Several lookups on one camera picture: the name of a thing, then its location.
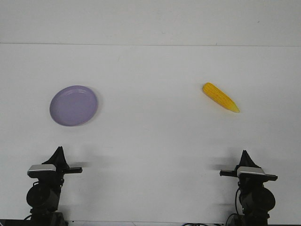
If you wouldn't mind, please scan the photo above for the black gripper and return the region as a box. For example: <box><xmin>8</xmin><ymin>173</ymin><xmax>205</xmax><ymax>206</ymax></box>
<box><xmin>219</xmin><ymin>150</ymin><xmax>278</xmax><ymax>188</ymax></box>
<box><xmin>38</xmin><ymin>146</ymin><xmax>83</xmax><ymax>186</ymax></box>

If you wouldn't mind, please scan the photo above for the purple round plate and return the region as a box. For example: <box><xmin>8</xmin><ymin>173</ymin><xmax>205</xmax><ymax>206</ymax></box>
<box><xmin>49</xmin><ymin>85</ymin><xmax>99</xmax><ymax>127</ymax></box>

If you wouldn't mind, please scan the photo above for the yellow corn cob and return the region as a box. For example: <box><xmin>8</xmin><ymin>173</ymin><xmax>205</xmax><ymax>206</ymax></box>
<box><xmin>202</xmin><ymin>82</ymin><xmax>240</xmax><ymax>113</ymax></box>

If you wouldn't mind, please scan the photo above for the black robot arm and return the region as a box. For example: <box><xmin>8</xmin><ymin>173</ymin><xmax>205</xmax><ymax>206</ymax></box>
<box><xmin>220</xmin><ymin>150</ymin><xmax>278</xmax><ymax>226</ymax></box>
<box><xmin>22</xmin><ymin>146</ymin><xmax>83</xmax><ymax>226</ymax></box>

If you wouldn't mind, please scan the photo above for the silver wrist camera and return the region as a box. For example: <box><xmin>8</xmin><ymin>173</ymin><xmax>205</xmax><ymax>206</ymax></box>
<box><xmin>27</xmin><ymin>164</ymin><xmax>56</xmax><ymax>178</ymax></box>
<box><xmin>237</xmin><ymin>166</ymin><xmax>266</xmax><ymax>177</ymax></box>

